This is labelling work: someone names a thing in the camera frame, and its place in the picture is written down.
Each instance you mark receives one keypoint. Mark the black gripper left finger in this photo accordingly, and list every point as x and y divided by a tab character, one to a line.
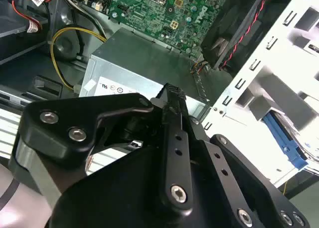
62	118

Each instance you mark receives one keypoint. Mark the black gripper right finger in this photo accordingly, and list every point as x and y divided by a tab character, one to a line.
249	188

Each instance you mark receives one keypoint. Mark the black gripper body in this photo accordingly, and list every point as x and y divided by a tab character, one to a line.
112	200

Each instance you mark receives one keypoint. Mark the hard disk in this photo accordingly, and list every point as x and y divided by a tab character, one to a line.
286	143

